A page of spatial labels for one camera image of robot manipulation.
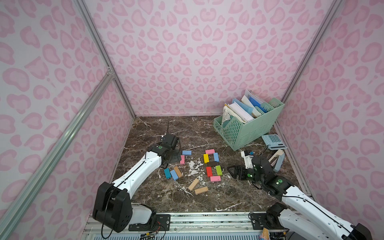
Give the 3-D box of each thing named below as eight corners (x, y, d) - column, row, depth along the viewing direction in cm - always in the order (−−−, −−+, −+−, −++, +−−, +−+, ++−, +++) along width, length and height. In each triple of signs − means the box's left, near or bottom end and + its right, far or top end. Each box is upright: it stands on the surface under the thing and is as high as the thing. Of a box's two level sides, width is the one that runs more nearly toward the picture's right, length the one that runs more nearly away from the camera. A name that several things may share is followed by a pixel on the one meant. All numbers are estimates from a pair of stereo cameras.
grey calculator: (271, 152, 100) (272, 150, 99) (261, 137, 108) (262, 135, 106) (285, 148, 102) (287, 146, 100) (275, 134, 110) (276, 132, 108)
